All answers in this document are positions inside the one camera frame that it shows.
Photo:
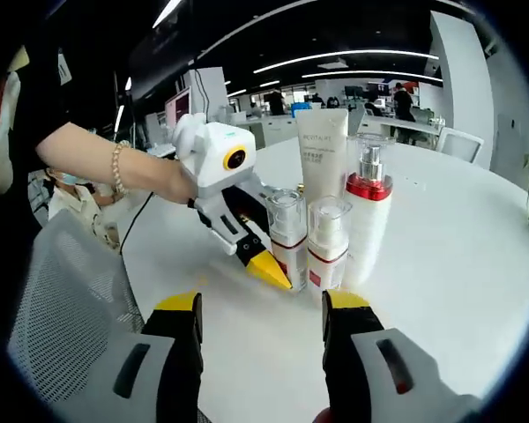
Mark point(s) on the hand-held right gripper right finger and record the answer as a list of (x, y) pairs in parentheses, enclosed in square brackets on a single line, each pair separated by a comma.
[(370, 374)]

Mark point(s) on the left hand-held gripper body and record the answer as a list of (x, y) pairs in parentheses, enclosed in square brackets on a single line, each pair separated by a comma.
[(211, 154)]

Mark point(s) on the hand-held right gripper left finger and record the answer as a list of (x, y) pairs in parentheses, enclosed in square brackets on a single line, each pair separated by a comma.
[(158, 379)]

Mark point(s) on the small white skincare pump bottle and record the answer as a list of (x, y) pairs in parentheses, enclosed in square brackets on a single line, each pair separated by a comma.
[(286, 247), (328, 255)]

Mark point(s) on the white skincare tube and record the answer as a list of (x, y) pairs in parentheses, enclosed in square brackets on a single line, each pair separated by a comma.
[(322, 150)]

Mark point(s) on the large red-collared white skincare bottle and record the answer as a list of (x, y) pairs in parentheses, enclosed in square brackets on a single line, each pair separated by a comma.
[(370, 220)]

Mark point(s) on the person's left hand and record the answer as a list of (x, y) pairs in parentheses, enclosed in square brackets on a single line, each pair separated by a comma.
[(174, 180)]

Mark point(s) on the person's right hand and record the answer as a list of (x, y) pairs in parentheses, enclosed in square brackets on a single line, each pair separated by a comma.
[(325, 416)]

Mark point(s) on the white laptop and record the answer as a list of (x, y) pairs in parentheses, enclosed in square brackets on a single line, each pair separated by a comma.
[(178, 110)]

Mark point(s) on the blue crate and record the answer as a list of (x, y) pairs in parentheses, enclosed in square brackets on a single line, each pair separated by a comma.
[(300, 109)]

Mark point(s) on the grey mesh office chair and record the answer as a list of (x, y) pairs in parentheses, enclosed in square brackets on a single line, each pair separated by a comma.
[(70, 308)]

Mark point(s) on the white chair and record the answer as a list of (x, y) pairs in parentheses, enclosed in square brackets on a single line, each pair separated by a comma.
[(460, 144)]

